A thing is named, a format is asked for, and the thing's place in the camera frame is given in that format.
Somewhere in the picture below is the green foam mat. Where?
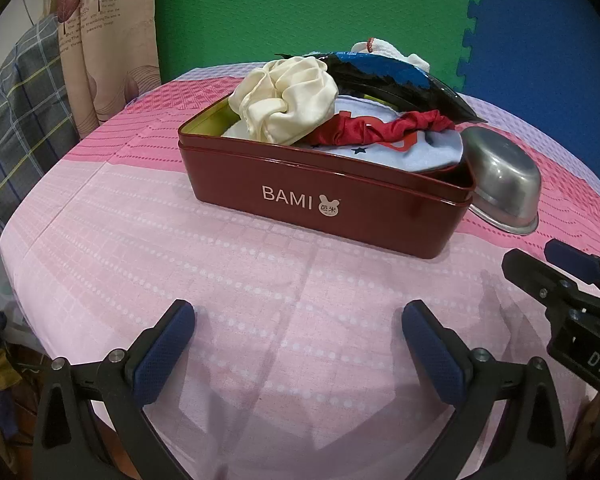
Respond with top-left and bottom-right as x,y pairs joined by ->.
155,0 -> 483,98

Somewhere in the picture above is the beige printed curtain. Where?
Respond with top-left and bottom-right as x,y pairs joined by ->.
50,0 -> 161,141

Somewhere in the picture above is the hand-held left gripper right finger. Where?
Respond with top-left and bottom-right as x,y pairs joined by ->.
401,301 -> 568,480

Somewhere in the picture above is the red scrunchie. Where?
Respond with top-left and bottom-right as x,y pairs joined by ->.
307,109 -> 458,153

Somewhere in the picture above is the pink checked tablecloth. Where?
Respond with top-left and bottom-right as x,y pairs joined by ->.
0,62 -> 600,480

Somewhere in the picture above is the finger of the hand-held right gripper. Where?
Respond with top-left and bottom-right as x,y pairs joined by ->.
545,239 -> 600,288
501,248 -> 600,318

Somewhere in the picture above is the dark red tin box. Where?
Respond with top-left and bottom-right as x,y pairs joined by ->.
176,95 -> 477,261

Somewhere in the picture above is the cream scrunchie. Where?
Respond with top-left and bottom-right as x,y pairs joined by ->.
228,56 -> 340,147

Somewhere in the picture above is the white sock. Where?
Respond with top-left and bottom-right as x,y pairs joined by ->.
351,38 -> 431,73

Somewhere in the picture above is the grey plaid cloth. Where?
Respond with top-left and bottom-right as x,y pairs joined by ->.
0,12 -> 81,233

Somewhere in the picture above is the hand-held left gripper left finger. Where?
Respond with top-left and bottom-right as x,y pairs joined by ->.
32,300 -> 198,480

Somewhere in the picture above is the blue foam mat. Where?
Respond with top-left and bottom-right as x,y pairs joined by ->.
452,0 -> 600,201

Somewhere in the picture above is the steel bowl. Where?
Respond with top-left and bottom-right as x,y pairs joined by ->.
461,126 -> 541,236

